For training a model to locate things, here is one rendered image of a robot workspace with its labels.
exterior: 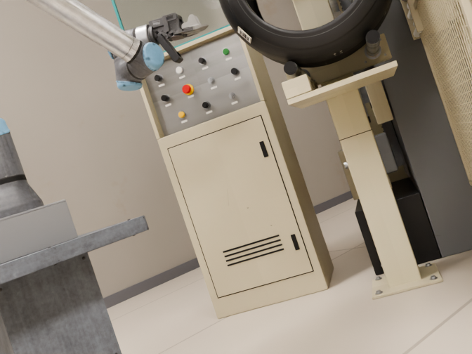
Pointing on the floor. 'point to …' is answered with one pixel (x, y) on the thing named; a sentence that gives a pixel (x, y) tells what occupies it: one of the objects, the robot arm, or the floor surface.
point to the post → (366, 166)
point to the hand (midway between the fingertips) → (205, 27)
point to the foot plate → (432, 274)
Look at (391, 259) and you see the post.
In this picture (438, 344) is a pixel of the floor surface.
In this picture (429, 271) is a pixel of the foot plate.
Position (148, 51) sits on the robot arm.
